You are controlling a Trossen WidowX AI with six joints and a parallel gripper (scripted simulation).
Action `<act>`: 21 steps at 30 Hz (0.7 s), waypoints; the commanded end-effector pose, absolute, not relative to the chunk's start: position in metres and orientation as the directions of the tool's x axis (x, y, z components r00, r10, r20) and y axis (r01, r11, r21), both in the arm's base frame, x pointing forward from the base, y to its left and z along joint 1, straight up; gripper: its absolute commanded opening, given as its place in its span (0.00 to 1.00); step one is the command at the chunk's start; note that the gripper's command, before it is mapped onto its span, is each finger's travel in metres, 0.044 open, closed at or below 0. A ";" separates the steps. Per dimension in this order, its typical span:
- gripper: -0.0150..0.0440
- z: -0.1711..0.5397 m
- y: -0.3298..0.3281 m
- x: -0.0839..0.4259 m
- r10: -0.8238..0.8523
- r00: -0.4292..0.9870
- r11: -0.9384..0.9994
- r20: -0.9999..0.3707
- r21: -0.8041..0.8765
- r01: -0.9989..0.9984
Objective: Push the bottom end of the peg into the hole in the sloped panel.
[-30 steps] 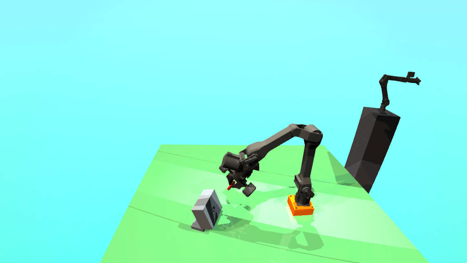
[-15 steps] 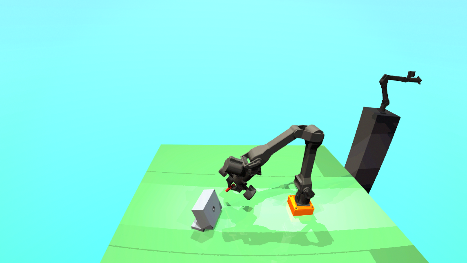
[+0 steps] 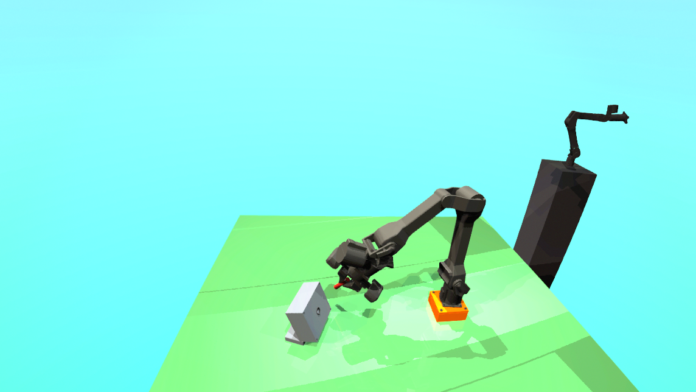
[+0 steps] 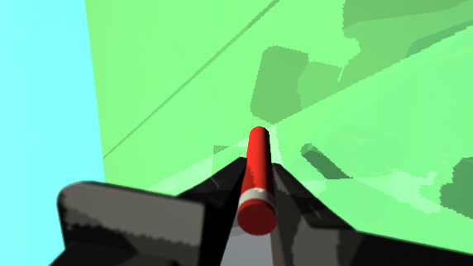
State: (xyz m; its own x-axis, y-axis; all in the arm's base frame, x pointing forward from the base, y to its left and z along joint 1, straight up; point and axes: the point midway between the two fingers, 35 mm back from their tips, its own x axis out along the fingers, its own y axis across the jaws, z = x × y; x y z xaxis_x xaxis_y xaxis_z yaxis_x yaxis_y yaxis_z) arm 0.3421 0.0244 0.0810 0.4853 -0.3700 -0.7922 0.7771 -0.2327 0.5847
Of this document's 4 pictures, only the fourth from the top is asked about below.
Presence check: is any red cylindrical peg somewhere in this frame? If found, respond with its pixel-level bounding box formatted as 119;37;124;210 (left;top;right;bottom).
237;126;277;236

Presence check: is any dark grey sloped panel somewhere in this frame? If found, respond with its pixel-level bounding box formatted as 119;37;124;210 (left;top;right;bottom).
220;208;273;266

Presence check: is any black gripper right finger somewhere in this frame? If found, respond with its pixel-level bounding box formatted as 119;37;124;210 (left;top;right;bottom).
270;163;473;266

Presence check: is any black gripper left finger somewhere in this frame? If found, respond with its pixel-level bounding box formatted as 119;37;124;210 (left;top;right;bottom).
55;157;247;266

